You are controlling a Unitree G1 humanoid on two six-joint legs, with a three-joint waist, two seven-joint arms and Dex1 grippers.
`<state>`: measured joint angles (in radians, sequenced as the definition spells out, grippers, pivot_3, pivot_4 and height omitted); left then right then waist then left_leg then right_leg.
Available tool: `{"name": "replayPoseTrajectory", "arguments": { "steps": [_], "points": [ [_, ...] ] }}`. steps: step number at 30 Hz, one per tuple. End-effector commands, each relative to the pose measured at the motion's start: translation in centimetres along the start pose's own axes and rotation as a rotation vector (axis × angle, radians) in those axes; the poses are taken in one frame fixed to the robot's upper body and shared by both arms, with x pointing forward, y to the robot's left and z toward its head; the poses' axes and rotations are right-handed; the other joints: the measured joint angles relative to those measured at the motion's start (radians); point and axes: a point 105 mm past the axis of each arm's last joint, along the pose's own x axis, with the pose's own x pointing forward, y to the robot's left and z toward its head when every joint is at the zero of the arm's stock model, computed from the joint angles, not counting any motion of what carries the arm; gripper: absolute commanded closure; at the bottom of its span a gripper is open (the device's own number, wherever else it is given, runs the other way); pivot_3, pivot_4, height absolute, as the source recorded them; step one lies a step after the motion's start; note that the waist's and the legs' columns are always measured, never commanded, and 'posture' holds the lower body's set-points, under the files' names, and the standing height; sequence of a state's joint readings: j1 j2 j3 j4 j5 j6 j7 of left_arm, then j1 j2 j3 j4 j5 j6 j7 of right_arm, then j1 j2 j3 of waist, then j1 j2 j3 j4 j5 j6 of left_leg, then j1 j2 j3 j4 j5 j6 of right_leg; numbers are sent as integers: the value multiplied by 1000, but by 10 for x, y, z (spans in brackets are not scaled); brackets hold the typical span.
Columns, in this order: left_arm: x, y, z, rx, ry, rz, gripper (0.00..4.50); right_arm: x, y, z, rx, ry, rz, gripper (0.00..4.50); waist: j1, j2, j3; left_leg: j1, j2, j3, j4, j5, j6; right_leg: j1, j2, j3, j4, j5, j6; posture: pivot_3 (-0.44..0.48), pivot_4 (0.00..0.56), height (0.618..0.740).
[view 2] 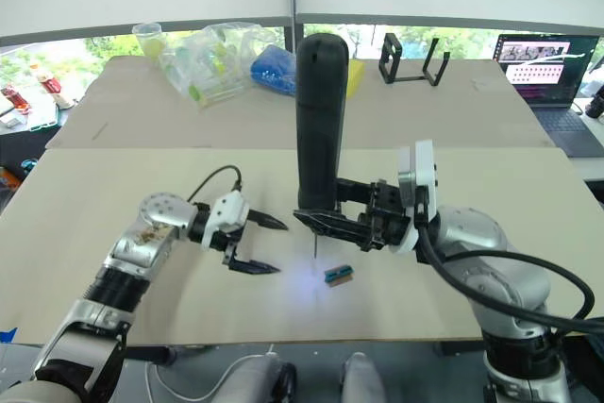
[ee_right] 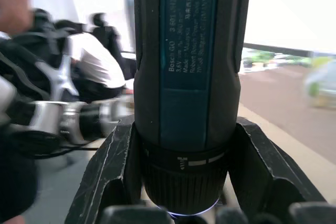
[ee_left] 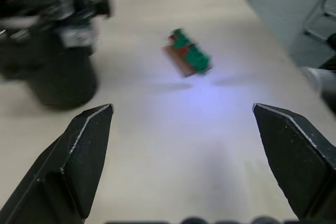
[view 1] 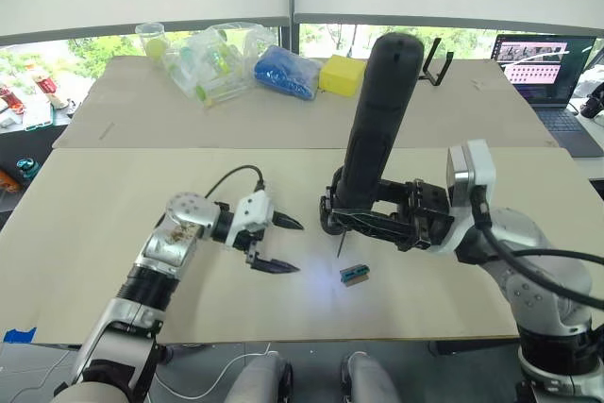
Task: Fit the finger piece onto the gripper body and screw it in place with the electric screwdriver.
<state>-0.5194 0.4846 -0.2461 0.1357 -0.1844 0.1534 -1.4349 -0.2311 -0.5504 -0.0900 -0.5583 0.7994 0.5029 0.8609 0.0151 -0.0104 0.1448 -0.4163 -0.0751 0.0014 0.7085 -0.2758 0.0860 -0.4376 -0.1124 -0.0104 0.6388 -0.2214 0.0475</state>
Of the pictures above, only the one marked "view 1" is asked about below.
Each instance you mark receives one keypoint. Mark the grey window post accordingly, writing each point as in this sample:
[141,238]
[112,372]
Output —
[290,35]

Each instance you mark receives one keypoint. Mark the blue tape piece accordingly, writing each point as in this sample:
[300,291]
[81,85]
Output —
[19,335]

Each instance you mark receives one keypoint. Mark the teal round object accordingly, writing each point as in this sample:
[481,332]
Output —
[27,168]

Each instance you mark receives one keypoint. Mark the small green tan gripper piece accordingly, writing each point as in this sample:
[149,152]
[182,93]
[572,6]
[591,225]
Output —
[354,275]

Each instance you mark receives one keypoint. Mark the black frame stand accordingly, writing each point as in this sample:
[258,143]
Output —
[439,70]

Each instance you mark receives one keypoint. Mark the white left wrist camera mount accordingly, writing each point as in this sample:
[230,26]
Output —
[252,214]

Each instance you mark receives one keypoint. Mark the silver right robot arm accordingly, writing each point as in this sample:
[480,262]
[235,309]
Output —
[533,252]

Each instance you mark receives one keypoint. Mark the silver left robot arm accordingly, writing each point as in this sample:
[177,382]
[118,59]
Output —
[165,242]

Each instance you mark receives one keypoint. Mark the green edged tray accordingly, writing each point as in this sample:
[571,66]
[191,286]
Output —
[38,115]

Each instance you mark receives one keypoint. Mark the clear cup with green ball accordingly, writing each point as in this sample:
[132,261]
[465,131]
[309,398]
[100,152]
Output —
[153,44]

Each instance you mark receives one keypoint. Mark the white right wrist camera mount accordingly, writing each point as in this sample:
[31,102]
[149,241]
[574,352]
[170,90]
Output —
[483,162]

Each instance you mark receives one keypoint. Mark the bottle with red label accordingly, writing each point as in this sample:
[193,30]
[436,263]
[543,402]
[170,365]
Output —
[49,87]

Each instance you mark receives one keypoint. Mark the blue plastic bag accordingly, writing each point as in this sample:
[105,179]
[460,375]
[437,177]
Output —
[285,72]

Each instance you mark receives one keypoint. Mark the open laptop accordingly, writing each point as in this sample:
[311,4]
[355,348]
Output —
[542,72]

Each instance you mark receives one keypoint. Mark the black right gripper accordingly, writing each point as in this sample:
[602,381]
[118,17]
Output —
[427,212]

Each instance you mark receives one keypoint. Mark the clear plastic bag with items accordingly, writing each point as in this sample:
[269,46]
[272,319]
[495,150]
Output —
[217,63]

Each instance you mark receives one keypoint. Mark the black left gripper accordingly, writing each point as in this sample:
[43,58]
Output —
[246,239]

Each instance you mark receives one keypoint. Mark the red snack packet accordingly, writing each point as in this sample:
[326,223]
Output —
[10,98]

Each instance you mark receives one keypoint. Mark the grey rounded leg shape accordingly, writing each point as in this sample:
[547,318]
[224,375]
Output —
[368,379]
[262,379]

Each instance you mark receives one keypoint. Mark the black round desk device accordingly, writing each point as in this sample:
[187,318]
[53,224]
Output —
[592,103]

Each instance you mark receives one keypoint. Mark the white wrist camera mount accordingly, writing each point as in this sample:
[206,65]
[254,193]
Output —
[483,162]
[252,214]

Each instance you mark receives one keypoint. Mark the orange packet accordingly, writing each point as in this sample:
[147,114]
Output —
[8,181]

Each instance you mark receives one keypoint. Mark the yellow box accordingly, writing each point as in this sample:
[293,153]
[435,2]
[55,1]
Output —
[342,75]

